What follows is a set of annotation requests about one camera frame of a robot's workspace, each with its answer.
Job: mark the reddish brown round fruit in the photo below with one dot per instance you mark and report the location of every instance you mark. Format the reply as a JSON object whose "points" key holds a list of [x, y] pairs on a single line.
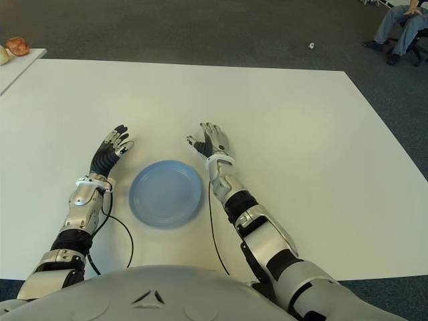
{"points": [[17, 46]]}

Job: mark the seated person in jeans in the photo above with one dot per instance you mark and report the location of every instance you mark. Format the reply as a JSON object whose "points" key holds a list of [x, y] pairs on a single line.
{"points": [[388, 23]]}

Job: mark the white frame on floor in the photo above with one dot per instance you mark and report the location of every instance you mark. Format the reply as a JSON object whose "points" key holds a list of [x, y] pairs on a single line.
{"points": [[384, 2]]}

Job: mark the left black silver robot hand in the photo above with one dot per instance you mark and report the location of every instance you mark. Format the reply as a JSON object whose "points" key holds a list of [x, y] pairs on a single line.
{"points": [[103, 158]]}

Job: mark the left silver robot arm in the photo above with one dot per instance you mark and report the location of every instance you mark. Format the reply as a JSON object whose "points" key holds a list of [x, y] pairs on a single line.
{"points": [[82, 204]]}

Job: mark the white side table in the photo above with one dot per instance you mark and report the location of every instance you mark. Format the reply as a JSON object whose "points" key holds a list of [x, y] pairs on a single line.
{"points": [[16, 70]]}

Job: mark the beige round fruit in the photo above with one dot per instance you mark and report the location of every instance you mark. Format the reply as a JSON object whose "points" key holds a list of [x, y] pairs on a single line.
{"points": [[3, 55]]}

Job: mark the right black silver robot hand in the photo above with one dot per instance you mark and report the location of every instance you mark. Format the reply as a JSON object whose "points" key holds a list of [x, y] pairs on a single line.
{"points": [[219, 142]]}

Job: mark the light blue round plate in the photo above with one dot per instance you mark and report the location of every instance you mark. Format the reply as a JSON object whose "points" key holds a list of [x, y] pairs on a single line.
{"points": [[165, 194]]}

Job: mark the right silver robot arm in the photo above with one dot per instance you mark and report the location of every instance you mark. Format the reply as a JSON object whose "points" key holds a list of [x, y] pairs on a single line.
{"points": [[267, 237]]}

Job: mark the black office chair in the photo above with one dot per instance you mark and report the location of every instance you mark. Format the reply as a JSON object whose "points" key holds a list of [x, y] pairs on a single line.
{"points": [[416, 50]]}

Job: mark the grey robot torso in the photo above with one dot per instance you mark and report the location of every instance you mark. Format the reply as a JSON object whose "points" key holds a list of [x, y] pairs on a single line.
{"points": [[150, 294]]}

